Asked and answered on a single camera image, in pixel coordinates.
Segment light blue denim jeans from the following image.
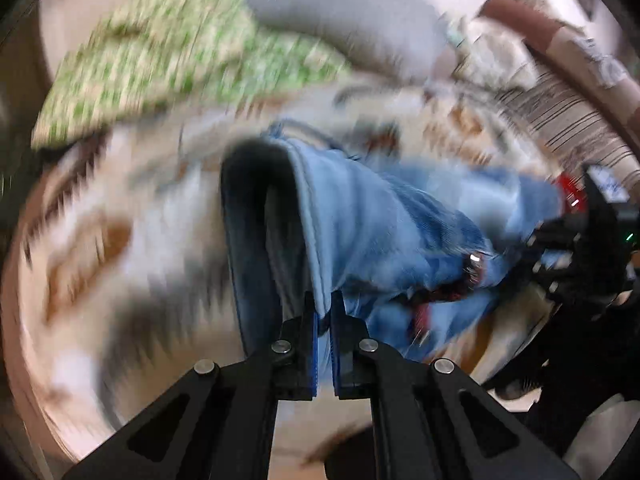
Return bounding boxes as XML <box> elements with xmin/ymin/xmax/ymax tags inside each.
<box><xmin>220</xmin><ymin>125</ymin><xmax>563</xmax><ymax>361</ymax></box>

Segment red plastic basket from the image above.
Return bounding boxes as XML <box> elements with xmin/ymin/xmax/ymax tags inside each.
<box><xmin>555</xmin><ymin>172</ymin><xmax>588</xmax><ymax>214</ymax></box>

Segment striped beige bed sheet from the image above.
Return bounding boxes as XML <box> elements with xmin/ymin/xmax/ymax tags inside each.
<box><xmin>497</xmin><ymin>64</ymin><xmax>639</xmax><ymax>198</ymax></box>

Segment cream leaf patterned blanket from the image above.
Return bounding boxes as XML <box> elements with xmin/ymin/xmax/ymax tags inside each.
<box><xmin>2</xmin><ymin>76</ymin><xmax>561</xmax><ymax>462</ymax></box>

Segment cream crumpled pillow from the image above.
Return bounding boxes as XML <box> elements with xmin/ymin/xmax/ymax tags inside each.
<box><xmin>447</xmin><ymin>16</ymin><xmax>539</xmax><ymax>91</ymax></box>

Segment grey pillow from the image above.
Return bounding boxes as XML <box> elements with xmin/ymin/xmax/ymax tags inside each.
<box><xmin>246</xmin><ymin>0</ymin><xmax>457</xmax><ymax>84</ymax></box>

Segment green patterned quilt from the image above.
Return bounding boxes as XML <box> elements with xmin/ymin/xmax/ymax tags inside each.
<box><xmin>32</xmin><ymin>0</ymin><xmax>352</xmax><ymax>150</ymax></box>

